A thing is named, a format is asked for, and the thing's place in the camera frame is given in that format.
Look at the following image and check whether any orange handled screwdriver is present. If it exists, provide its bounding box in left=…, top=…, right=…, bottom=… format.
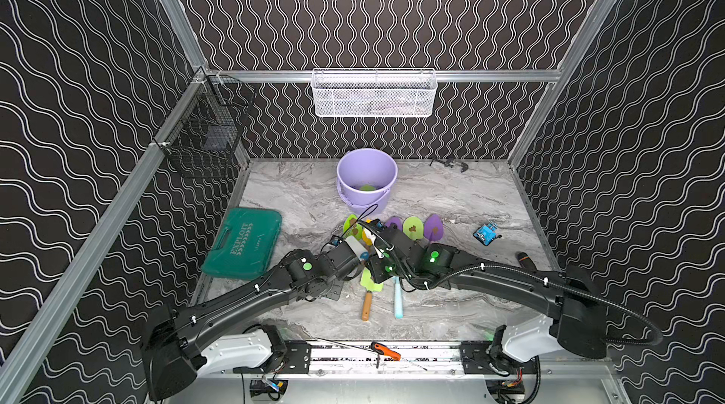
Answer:
left=370, top=342, right=402, bottom=368

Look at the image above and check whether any white wire basket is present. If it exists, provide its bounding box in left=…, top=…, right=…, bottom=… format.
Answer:
left=311, top=68, right=438, bottom=118

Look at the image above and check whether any small purple trowel pink handle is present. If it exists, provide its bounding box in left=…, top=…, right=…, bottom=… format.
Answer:
left=424, top=214, right=445, bottom=243

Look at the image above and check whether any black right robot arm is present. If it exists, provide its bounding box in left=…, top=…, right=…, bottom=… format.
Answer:
left=362, top=221, right=664, bottom=359

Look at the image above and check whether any black wire basket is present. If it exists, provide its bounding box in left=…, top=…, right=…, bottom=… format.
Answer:
left=160, top=71, right=259, bottom=180

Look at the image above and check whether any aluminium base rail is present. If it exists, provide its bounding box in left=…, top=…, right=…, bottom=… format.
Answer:
left=157, top=339, right=619, bottom=381

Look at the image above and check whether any light green square trowel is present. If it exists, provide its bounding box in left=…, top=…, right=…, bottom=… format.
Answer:
left=360, top=268, right=383, bottom=321

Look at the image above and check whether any purple plastic bucket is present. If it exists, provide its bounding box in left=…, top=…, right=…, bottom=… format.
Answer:
left=336, top=148, right=398, bottom=215

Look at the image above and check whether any black clamp on table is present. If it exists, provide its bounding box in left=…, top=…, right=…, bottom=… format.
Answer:
left=430, top=159, right=469, bottom=173

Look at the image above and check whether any white brush blue handle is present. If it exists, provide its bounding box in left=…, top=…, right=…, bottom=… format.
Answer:
left=345, top=236, right=370, bottom=262

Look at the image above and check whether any green plastic tool case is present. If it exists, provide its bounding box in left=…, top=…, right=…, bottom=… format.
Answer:
left=201, top=207, right=282, bottom=281

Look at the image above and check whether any light green trowel wooden handle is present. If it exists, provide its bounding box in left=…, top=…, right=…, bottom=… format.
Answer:
left=402, top=216, right=425, bottom=241

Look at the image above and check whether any light blue trowel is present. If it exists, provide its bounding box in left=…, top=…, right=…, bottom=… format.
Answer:
left=393, top=277, right=404, bottom=319

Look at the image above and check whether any yellow square trowel wooden handle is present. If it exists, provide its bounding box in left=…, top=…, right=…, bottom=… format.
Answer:
left=359, top=222, right=376, bottom=247

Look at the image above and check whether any black orange screwdriver handle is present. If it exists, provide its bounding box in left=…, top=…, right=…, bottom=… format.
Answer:
left=515, top=252, right=537, bottom=271

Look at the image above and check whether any blue tape measure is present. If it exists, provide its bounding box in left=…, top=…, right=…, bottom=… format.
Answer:
left=473, top=222, right=501, bottom=247

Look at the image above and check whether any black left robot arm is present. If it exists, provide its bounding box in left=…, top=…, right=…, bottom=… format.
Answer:
left=140, top=242, right=361, bottom=401

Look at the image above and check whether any green pointed trowel wooden handle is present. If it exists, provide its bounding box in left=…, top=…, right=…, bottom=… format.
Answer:
left=343, top=214, right=364, bottom=240

